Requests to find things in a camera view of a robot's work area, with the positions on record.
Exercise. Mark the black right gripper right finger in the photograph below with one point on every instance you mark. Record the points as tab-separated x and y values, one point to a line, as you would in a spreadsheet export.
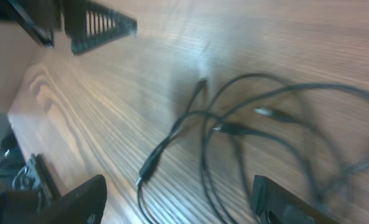
274	204

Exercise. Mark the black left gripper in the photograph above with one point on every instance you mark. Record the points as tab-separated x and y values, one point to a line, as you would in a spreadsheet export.
88	24

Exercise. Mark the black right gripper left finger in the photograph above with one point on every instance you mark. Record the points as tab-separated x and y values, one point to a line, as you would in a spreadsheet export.
83	205

